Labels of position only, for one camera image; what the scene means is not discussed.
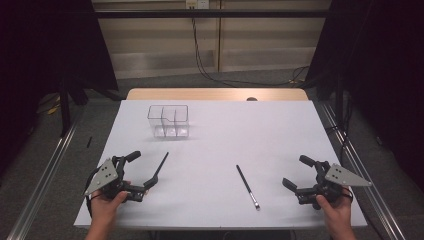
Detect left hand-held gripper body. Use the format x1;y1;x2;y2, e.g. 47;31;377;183
84;155;145;203

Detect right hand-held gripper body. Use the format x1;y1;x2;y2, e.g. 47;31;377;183
296;160;373;211

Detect black makeup brush tan bristles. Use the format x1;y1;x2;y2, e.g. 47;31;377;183
153;151;170;180

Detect black makeup brush silver ferrule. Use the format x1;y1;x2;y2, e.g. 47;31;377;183
235;164;261;211

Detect clear plastic organizer box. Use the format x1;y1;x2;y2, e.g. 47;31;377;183
147;104;190;140

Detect person's left hand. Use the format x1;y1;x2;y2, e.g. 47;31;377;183
89;181;132;225

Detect person's right hand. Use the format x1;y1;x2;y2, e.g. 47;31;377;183
315;188;354;230

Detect white table mat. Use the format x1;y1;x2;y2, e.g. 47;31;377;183
73;99;368;231

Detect black metal stand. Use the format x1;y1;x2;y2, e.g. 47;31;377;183
334;0;346;128
57;74;73;138

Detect wooden table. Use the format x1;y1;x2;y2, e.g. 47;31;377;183
126;87;310;102

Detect black curtain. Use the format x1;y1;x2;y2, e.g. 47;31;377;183
305;0;424;191
0;0;120;174

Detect black horizontal bar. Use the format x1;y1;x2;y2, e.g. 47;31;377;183
94;9;330;19

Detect aluminium floor rail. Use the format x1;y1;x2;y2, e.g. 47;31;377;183
319;101;407;240
6;109;85;240

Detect left hand-held gripper cable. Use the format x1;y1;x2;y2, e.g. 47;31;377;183
84;166;102;218

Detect black floor cable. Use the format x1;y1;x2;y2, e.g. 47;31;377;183
326;96;353;165

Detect black wall cable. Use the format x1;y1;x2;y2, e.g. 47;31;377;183
190;15;310;88

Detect white wall socket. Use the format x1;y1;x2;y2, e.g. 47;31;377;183
185;0;211;10

